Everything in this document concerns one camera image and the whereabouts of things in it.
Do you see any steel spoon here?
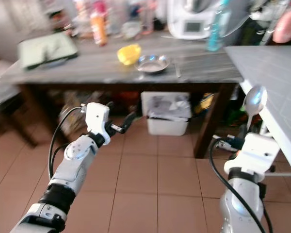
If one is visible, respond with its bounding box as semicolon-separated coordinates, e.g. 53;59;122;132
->
244;85;268;132

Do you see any grey wooden table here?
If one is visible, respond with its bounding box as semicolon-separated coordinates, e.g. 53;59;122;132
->
7;34;245;160

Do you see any white plastic bin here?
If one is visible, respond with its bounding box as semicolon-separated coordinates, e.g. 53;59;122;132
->
141;91;192;136

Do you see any yellow plastic cup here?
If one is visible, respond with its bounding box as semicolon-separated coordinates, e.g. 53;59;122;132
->
116;44;142;66

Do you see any round steel plate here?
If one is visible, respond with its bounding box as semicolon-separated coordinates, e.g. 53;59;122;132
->
136;54;170;74

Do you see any steel fork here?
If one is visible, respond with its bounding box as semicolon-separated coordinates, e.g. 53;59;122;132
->
174;58;181;78

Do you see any chair with grey seat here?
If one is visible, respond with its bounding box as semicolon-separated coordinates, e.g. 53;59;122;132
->
0;61;37;146

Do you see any orange squeeze bottle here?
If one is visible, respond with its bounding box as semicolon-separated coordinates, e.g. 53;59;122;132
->
90;1;108;47

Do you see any small lidded plastic container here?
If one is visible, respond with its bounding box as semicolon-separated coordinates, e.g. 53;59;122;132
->
121;22;141;39

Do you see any grey tiled table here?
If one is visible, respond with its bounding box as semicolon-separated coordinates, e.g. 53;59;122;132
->
224;45;291;178

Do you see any white kitchen appliance with display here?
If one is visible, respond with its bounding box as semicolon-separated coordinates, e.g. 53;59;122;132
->
166;0;219;40

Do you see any blue plastic water bottle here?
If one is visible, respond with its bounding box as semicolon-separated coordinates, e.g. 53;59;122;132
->
207;0;231;52

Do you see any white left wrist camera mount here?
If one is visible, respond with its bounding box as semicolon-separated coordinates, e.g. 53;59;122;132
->
85;102;111;145

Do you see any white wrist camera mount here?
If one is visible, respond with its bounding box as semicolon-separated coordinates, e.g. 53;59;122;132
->
224;132;281;183
85;102;111;145

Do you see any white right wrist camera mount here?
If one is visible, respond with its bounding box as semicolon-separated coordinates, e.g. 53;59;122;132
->
224;132;281;183

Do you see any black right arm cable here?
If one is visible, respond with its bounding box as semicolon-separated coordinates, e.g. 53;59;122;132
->
209;137;273;233

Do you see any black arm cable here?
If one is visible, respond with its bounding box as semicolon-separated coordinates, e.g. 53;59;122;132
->
48;106;88;180
209;137;273;233

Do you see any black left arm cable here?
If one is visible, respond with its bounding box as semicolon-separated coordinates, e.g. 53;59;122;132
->
48;106;88;180

